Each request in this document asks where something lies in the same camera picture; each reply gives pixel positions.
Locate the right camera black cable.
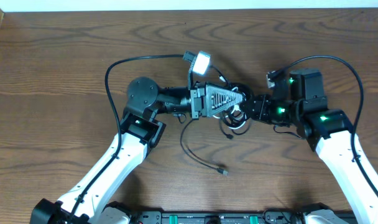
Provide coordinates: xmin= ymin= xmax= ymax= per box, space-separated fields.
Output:
xmin=279 ymin=55 xmax=378 ymax=209

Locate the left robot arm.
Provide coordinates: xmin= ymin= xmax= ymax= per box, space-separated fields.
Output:
xmin=30 ymin=77 xmax=245 ymax=224

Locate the white usb cable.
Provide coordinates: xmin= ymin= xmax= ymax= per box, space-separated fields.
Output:
xmin=212 ymin=74 xmax=249 ymax=130

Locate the left camera black cable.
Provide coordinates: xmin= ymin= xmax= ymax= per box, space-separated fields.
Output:
xmin=64 ymin=54 xmax=185 ymax=224

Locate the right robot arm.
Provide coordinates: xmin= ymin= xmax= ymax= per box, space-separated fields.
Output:
xmin=240 ymin=68 xmax=378 ymax=223

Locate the black usb cable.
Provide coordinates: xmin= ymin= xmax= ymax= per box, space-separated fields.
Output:
xmin=179 ymin=118 xmax=229 ymax=177

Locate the camera black cable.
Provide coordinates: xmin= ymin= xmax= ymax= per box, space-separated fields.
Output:
xmin=64 ymin=54 xmax=185 ymax=224
xmin=279 ymin=55 xmax=378 ymax=209

